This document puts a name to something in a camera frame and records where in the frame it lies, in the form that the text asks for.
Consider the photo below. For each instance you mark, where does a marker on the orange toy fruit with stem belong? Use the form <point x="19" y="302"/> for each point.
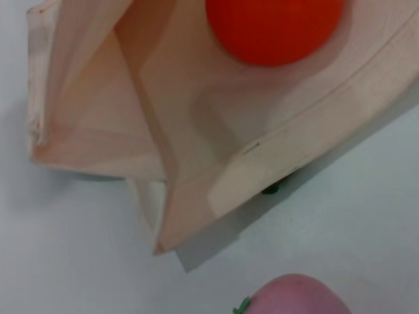
<point x="275" y="29"/>

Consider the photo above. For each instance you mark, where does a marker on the pink toy peach green leaf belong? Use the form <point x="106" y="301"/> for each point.
<point x="294" y="297"/>

